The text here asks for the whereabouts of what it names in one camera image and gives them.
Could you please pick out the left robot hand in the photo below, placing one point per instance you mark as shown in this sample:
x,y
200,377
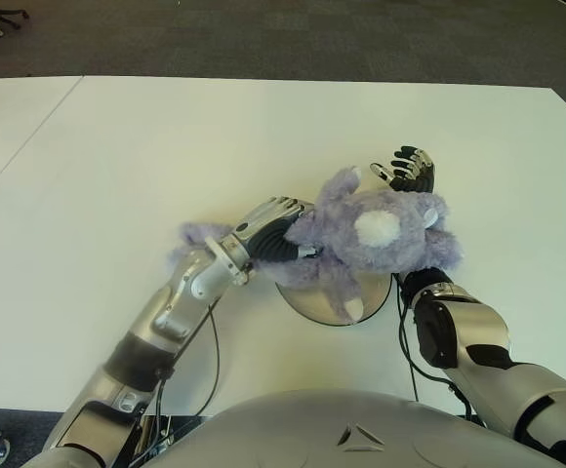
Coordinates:
x,y
268,234

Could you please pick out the silver robot torso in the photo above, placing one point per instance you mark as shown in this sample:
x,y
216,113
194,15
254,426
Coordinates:
x,y
312,429

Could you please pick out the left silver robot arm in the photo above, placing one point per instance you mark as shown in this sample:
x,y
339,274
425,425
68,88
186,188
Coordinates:
x,y
166,312

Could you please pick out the white plate with black rim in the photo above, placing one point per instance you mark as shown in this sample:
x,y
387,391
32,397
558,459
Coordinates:
x,y
307,300

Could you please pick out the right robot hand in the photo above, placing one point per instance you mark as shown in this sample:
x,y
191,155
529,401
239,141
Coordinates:
x,y
417,180

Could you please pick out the black office chair base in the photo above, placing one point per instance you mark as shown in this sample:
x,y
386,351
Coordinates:
x,y
14,14

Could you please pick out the metal stand base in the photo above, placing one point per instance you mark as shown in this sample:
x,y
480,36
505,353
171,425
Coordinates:
x,y
158,436

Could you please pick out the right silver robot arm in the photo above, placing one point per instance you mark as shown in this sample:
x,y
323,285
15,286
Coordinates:
x,y
468,322

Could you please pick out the purple plush bunny doll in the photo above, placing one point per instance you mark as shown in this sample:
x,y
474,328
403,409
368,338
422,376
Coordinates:
x,y
341,229

